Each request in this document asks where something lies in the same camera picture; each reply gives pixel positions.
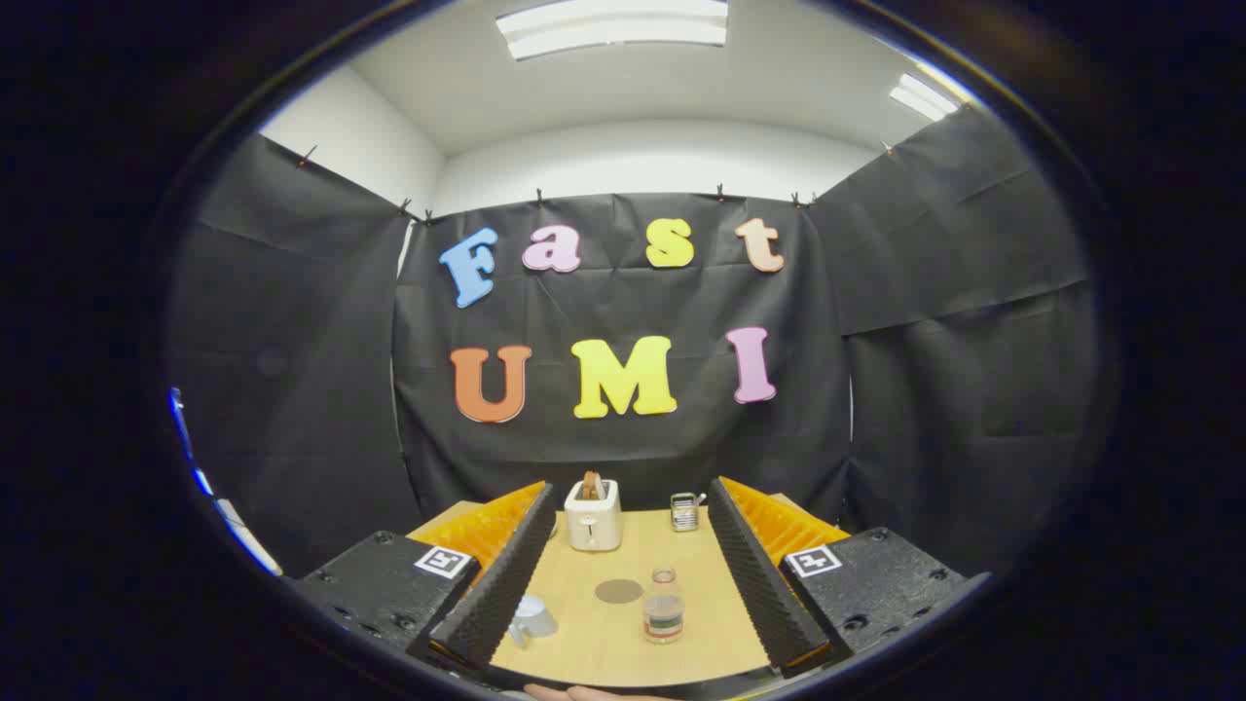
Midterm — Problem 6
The long ceiling light panel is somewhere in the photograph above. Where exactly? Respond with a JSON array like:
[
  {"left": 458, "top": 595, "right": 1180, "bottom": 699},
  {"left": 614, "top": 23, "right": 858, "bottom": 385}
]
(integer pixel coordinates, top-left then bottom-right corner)
[{"left": 495, "top": 0, "right": 729, "bottom": 61}]

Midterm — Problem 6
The small ceiling light panel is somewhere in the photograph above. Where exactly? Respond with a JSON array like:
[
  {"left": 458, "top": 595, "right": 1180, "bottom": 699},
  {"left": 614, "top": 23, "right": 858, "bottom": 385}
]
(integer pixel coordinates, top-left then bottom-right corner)
[{"left": 888, "top": 73, "right": 960, "bottom": 123}]

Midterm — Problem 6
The clear plastic juice bottle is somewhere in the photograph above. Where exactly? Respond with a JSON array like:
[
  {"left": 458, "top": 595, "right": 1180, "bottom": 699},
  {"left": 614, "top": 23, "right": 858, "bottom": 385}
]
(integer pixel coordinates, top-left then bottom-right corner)
[{"left": 642, "top": 568, "right": 686, "bottom": 646}]

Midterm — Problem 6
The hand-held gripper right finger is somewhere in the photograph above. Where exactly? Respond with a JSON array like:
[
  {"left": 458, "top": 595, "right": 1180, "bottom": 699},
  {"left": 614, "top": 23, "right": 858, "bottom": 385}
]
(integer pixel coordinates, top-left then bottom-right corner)
[{"left": 708, "top": 476, "right": 992, "bottom": 678}]

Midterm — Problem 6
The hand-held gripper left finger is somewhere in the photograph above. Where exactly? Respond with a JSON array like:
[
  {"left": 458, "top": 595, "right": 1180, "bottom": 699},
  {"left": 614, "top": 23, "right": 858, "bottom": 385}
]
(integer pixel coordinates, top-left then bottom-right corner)
[{"left": 292, "top": 480, "right": 558, "bottom": 673}]

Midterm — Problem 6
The wooden table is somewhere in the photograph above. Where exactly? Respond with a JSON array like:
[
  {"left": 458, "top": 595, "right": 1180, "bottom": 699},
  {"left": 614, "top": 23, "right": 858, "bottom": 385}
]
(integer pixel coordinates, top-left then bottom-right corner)
[{"left": 407, "top": 492, "right": 850, "bottom": 688}]

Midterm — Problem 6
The pale cup with handle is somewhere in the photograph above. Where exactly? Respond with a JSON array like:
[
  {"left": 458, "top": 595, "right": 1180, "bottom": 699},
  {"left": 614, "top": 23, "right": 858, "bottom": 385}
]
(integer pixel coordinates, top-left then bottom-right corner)
[{"left": 508, "top": 595, "right": 560, "bottom": 649}]

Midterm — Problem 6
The white toaster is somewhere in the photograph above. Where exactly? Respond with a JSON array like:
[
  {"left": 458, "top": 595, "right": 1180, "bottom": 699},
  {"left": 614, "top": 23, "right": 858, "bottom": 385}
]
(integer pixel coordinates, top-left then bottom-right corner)
[{"left": 564, "top": 479, "right": 623, "bottom": 553}]

